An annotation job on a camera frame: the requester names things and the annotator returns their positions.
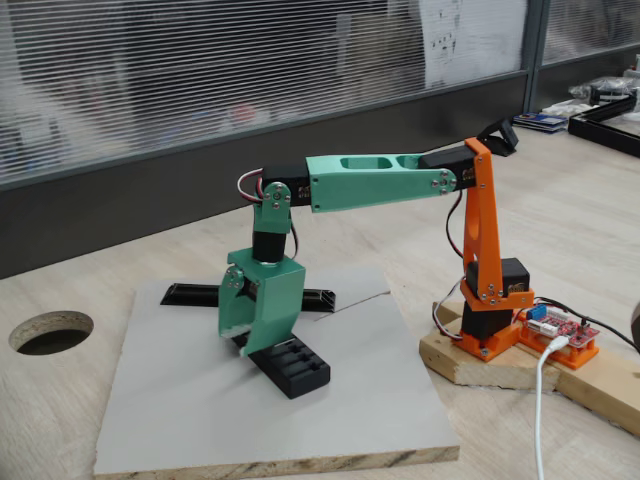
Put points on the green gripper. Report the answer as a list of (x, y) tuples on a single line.
[(279, 295)]

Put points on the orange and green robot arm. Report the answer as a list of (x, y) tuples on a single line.
[(375, 185)]

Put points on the black slotted block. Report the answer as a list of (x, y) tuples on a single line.
[(300, 375)]

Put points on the grey board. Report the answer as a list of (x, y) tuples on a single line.
[(175, 400)]

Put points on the pointed wooden block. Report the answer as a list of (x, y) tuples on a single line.
[(490, 372)]

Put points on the black angular object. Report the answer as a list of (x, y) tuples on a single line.
[(505, 142)]

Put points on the red controller board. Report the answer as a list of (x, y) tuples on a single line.
[(575, 332)]

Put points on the flat card box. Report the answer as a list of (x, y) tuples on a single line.
[(540, 121)]

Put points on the white paper sheet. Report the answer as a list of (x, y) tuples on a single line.
[(475, 40)]

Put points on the wooden block with screws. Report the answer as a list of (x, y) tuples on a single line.
[(600, 395)]

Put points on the white packet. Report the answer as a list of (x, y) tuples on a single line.
[(562, 107)]

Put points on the dark round object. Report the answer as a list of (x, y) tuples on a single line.
[(636, 327)]

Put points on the clear plastic bag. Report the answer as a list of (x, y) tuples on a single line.
[(607, 85)]

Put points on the black plastic rail profile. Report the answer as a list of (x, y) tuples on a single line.
[(190, 295)]

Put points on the black metal frame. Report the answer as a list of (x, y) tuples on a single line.
[(600, 131)]

